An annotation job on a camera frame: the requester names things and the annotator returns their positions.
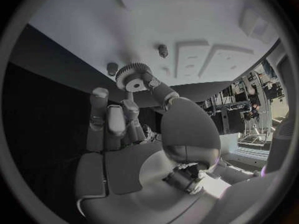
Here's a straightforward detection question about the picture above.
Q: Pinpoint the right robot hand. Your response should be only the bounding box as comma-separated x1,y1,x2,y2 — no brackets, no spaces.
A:
74,72,222,224

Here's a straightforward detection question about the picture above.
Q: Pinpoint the large gear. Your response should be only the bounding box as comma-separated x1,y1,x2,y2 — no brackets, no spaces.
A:
115,62,155,94

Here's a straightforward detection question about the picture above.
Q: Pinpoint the white task board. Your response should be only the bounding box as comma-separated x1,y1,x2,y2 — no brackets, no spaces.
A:
26,0,281,90

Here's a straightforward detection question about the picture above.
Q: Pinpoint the short peg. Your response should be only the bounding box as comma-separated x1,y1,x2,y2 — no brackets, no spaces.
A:
106,62,119,77
157,44,169,58

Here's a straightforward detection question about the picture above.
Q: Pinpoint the workshop rack with equipment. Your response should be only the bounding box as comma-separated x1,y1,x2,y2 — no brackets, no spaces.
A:
204,59,289,135

